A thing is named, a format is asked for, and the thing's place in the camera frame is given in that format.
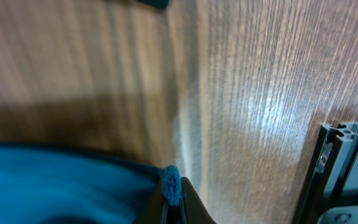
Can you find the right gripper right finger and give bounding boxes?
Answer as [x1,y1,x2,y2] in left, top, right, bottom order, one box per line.
[180,177,216,224]

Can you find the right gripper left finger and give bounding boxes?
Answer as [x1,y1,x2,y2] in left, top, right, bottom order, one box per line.
[134,180,168,224]

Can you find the dark blue polo shirt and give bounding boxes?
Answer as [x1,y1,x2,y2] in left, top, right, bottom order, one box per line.
[0,143,181,223]

